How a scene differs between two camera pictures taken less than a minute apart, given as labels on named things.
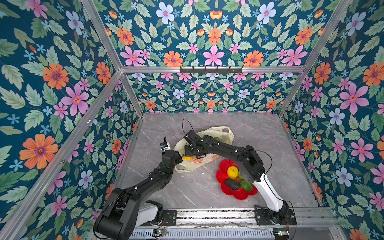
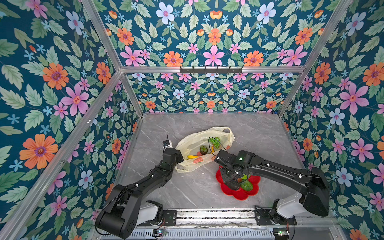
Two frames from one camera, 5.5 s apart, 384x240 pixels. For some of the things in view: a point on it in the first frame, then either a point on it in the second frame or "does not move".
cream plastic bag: x=222 y=133 does not move
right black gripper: x=187 y=151 -> x=225 y=179
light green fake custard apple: x=246 y=185 does not move
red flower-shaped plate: x=222 y=175 does not move
